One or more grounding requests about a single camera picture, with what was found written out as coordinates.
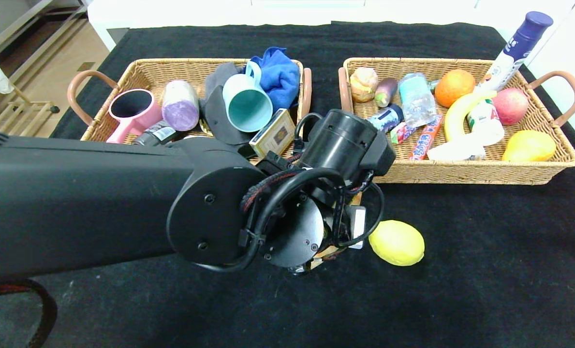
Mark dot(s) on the orange candy roll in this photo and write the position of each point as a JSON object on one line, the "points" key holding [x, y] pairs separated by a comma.
{"points": [[426, 140]]}

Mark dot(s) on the orange fruit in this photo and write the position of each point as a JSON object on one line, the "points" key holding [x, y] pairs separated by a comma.
{"points": [[454, 89]]}

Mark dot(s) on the grey cloth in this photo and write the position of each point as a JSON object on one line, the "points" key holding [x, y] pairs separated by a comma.
{"points": [[217, 77]]}

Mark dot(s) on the red peach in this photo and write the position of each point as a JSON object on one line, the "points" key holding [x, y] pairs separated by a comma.
{"points": [[509, 107]]}

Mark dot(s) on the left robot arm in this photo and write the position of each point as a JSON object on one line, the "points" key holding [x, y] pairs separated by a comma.
{"points": [[74, 203]]}

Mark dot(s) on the blue cloth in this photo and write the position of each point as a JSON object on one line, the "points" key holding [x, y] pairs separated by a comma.
{"points": [[282, 77]]}

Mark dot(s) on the yellow patterned round item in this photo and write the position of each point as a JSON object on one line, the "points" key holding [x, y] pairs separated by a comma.
{"points": [[203, 126]]}

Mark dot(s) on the beige wheeled rack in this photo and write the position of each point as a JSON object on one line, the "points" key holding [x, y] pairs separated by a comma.
{"points": [[7, 121]]}

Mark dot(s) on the purple garbage bag roll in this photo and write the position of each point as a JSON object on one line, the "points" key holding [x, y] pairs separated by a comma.
{"points": [[180, 104]]}

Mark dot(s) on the white yogurt bottle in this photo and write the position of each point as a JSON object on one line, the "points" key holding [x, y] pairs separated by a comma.
{"points": [[485, 123]]}

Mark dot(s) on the teal plastic cup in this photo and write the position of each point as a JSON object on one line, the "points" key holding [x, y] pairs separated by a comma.
{"points": [[248, 108]]}

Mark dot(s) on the purple eggplant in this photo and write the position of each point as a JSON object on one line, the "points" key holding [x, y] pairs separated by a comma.
{"points": [[386, 92]]}

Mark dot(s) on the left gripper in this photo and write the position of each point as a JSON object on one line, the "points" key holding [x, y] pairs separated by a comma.
{"points": [[358, 227]]}

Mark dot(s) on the croissant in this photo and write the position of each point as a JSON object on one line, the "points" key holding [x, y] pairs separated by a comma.
{"points": [[322, 254]]}

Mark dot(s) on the red white candy pack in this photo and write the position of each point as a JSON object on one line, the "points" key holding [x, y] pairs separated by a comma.
{"points": [[402, 133]]}

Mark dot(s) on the black table cloth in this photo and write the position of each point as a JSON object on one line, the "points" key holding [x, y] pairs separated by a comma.
{"points": [[413, 309]]}

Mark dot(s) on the black cosmetic tube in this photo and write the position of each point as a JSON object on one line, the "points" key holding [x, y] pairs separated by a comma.
{"points": [[159, 135]]}

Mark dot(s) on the playing card box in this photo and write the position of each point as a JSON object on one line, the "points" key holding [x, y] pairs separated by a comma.
{"points": [[273, 135]]}

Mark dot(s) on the small white box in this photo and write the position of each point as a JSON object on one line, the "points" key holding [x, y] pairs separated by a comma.
{"points": [[456, 150]]}

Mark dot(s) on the yellow banana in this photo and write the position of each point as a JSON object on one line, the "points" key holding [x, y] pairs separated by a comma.
{"points": [[456, 121]]}

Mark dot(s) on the toy burger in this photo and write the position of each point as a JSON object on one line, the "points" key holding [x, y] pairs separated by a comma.
{"points": [[364, 84]]}

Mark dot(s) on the white spray bottle purple cap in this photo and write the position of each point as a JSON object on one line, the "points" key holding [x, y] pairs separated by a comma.
{"points": [[506, 62]]}

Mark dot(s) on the clear water bottle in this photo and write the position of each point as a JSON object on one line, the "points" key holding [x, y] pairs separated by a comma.
{"points": [[417, 99]]}

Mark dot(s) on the green candy pack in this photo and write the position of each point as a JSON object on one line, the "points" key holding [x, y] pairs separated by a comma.
{"points": [[434, 86]]}

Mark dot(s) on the yellow mango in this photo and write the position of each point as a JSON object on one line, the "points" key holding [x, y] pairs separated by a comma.
{"points": [[529, 147]]}

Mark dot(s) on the pink mug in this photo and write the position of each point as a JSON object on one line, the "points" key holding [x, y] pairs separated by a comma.
{"points": [[140, 113]]}

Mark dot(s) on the yellow lemon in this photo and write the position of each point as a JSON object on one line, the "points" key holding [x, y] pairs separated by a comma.
{"points": [[398, 243]]}

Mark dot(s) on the black glasses case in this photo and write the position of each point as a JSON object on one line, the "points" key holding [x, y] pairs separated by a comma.
{"points": [[217, 123]]}

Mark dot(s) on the blue can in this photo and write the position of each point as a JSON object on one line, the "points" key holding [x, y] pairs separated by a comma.
{"points": [[389, 116]]}

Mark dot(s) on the beige shelf frame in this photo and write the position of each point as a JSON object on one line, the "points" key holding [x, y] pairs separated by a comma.
{"points": [[31, 24]]}

